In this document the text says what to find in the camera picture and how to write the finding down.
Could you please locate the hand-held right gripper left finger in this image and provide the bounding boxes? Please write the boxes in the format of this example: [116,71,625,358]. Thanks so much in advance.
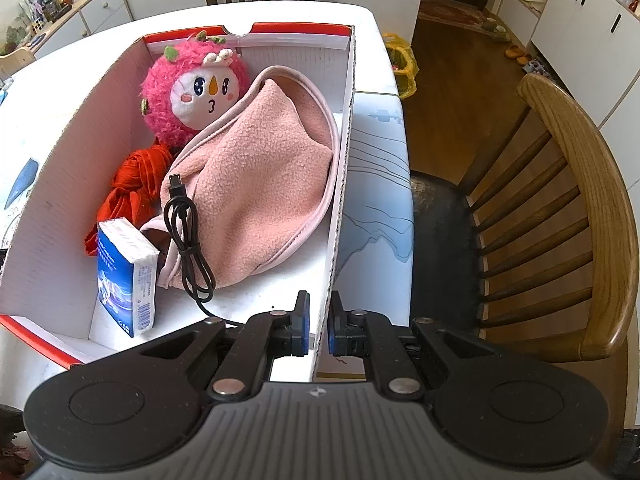
[132,290,312,403]

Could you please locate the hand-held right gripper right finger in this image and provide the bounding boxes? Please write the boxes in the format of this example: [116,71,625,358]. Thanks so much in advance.
[327,290,498,402]

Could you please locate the pink fleece cloth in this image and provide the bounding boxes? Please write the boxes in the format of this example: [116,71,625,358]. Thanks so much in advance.
[140,66,342,290]

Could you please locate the blue white tissue pack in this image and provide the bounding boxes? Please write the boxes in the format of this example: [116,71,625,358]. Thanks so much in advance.
[96,220,162,339]

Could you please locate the black cable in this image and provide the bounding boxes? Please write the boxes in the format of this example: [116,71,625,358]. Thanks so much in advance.
[162,173,251,329]

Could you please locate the red cloth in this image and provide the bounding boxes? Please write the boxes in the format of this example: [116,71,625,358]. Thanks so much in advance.
[84,142,176,259]

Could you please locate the pink plush doll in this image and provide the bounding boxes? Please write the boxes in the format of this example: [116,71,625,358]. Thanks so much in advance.
[139,31,251,148]

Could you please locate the white cardboard box red rim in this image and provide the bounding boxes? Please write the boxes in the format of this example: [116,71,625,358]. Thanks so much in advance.
[0,22,357,382]

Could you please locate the yellow plastic bag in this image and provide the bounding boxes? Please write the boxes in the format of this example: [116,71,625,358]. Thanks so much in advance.
[382,32,419,100]

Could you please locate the orange slippers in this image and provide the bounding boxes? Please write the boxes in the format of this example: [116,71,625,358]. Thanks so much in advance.
[504,45,535,65]

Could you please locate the patterned hallway rug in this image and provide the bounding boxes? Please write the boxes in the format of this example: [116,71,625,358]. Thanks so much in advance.
[417,0,489,29]

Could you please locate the low white shelf unit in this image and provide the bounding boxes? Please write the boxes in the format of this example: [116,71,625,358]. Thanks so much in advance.
[497,0,551,49]

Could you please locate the white drawer cabinet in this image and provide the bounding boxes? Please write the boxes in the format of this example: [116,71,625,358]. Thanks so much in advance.
[30,0,134,59]

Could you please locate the white cabinet black handles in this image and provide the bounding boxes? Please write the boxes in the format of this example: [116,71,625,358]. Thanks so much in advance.
[530,0,640,127]

